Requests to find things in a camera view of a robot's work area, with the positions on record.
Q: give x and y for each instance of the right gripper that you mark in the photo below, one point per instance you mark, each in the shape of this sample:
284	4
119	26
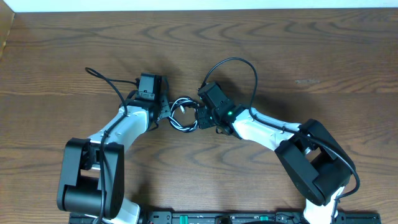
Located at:
202	121

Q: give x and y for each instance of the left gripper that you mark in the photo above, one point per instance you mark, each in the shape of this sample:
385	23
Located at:
165	107

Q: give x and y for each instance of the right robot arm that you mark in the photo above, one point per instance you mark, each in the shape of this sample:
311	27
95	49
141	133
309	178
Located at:
316	164

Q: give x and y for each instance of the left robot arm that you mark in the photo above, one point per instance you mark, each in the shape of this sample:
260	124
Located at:
92	176

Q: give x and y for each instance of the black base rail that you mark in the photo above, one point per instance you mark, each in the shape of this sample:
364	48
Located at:
167	217

